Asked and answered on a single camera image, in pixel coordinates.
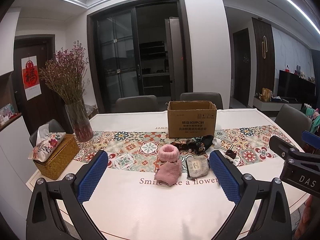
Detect dark brown scrunchie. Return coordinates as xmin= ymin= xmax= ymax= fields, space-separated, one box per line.
xmin=225 ymin=150 xmax=236 ymax=159

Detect pink knitted cloth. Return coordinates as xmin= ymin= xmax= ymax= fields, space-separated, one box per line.
xmin=154 ymin=159 xmax=182 ymax=186

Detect white sock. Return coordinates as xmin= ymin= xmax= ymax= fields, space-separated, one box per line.
xmin=212 ymin=138 xmax=221 ymax=149

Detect right hand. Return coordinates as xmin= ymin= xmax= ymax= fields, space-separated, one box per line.
xmin=293 ymin=195 xmax=319 ymax=239

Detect grey chair right side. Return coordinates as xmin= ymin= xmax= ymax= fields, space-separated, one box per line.
xmin=274 ymin=104 xmax=312 ymax=147

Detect grey chair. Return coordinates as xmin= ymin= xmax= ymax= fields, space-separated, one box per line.
xmin=29 ymin=119 xmax=65 ymax=147
xmin=180 ymin=92 xmax=223 ymax=109
xmin=116 ymin=95 xmax=159 ymax=113
xmin=274 ymin=104 xmax=312 ymax=147

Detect black television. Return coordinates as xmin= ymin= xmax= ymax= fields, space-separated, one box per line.
xmin=277 ymin=70 xmax=316 ymax=105

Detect white tv console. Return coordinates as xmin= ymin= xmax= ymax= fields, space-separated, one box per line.
xmin=253 ymin=98 xmax=302 ymax=112

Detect woven tissue box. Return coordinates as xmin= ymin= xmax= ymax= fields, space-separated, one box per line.
xmin=32 ymin=134 xmax=80 ymax=180

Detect floral tissue pack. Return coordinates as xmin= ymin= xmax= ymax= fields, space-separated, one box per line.
xmin=28 ymin=132 xmax=66 ymax=162

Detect grey small pouch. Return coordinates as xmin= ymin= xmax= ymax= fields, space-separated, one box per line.
xmin=186 ymin=155 xmax=209 ymax=180

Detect grey chair left side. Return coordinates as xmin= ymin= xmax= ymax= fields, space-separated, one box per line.
xmin=29 ymin=119 xmax=65 ymax=147

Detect glass vase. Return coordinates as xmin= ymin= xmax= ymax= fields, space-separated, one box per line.
xmin=65 ymin=99 xmax=93 ymax=142

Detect grey chair far right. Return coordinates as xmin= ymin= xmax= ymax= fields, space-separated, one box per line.
xmin=180 ymin=92 xmax=223 ymax=109

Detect dark patterned scarf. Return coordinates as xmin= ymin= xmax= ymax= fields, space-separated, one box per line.
xmin=176 ymin=135 xmax=214 ymax=154

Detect brown cardboard box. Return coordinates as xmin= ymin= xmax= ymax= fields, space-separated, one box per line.
xmin=167 ymin=101 xmax=217 ymax=138

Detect dried purple flowers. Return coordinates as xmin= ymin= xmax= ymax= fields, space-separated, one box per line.
xmin=39 ymin=41 xmax=88 ymax=105

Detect grey chair far left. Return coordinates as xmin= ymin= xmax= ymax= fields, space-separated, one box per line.
xmin=116 ymin=95 xmax=159 ymax=113

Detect glass sliding door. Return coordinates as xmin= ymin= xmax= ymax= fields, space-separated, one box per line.
xmin=97 ymin=9 xmax=143 ymax=113

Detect red fu wall calendar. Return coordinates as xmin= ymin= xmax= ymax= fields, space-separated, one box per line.
xmin=21 ymin=55 xmax=42 ymax=101

